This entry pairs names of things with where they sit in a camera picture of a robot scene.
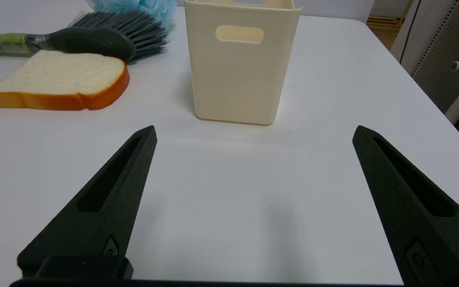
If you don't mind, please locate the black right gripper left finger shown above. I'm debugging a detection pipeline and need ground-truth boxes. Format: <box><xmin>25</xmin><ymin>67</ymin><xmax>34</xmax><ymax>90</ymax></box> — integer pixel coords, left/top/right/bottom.
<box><xmin>17</xmin><ymin>126</ymin><xmax>158</xmax><ymax>280</ymax></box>

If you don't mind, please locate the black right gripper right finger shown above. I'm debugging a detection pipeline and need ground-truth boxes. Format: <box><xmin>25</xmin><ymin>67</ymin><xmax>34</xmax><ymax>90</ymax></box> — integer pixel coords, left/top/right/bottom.
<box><xmin>352</xmin><ymin>125</ymin><xmax>459</xmax><ymax>287</ymax></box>

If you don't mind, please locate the grey brush with green handle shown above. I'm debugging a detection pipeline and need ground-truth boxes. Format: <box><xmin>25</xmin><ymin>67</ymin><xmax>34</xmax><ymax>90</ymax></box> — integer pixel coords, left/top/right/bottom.
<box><xmin>0</xmin><ymin>10</ymin><xmax>170</xmax><ymax>63</ymax></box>

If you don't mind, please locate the white bread slice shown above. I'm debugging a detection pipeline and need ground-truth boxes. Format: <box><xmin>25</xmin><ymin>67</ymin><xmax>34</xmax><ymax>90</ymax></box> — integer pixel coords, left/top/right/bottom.
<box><xmin>0</xmin><ymin>49</ymin><xmax>130</xmax><ymax>111</ymax></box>

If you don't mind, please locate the perforated grey panel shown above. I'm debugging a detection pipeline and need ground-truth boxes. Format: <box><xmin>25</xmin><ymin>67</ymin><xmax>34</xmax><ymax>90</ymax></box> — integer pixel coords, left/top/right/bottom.
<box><xmin>412</xmin><ymin>0</ymin><xmax>459</xmax><ymax>113</ymax></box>

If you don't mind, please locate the cream plastic storage bin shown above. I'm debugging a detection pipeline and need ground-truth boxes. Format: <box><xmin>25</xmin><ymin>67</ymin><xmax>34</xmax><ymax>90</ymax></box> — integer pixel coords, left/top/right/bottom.
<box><xmin>184</xmin><ymin>0</ymin><xmax>302</xmax><ymax>126</ymax></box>

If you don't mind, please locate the blue mesh bath loofah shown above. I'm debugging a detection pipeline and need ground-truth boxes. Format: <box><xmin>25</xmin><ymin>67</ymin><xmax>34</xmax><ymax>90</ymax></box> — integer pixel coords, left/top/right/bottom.
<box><xmin>86</xmin><ymin>0</ymin><xmax>178</xmax><ymax>28</ymax></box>

